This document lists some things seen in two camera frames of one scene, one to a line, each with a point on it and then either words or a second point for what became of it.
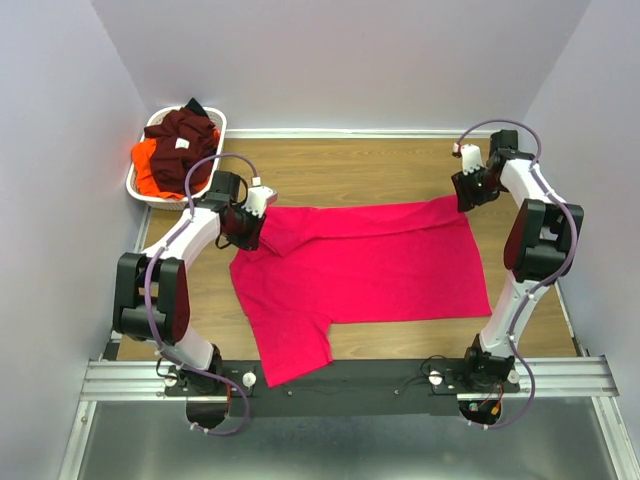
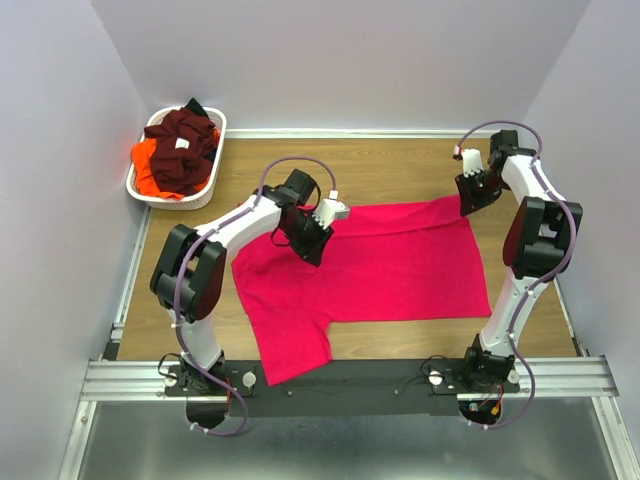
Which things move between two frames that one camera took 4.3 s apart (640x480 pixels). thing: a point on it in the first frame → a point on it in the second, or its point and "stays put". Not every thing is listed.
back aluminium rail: (359, 133) stays put
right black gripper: (462, 191) stays put
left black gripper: (250, 241) → (313, 250)
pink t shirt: (398, 257) stays put
